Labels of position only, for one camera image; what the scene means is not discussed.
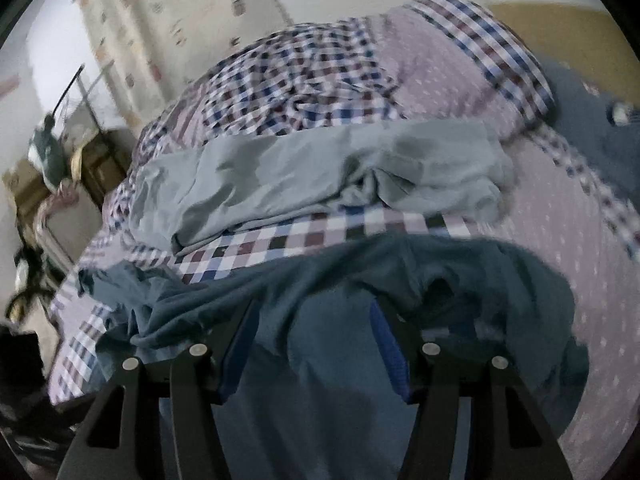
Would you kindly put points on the wooden cabinet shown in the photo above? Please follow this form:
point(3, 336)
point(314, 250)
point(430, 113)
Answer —
point(102, 160)

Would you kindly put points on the black metal clothes rack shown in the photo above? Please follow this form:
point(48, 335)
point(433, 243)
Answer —
point(75, 85)

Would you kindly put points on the blue-grey cartoon pillow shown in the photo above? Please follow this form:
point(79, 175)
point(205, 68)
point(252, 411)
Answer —
point(590, 125)

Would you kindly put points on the wooden headboard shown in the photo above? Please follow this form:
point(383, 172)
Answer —
point(565, 35)

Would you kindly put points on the checkered bed sheet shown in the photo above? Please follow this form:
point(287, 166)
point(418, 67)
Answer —
point(575, 240)

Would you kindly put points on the dark teal t-shirt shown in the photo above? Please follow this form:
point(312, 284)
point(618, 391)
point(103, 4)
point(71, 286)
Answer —
point(320, 310)

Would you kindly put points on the pineapple print curtain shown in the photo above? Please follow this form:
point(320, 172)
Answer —
point(175, 20)

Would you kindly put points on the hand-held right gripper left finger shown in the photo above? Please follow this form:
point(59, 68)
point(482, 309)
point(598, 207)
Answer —
point(237, 345)

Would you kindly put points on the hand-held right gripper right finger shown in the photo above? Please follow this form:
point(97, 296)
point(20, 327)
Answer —
point(387, 355)

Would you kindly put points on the checkered quilt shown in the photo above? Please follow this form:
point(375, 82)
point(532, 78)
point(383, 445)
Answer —
point(350, 75)

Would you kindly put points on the dark green hanging garment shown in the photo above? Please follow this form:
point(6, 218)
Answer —
point(47, 150)

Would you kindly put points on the light grey pants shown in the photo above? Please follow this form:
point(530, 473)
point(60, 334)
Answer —
point(300, 170)

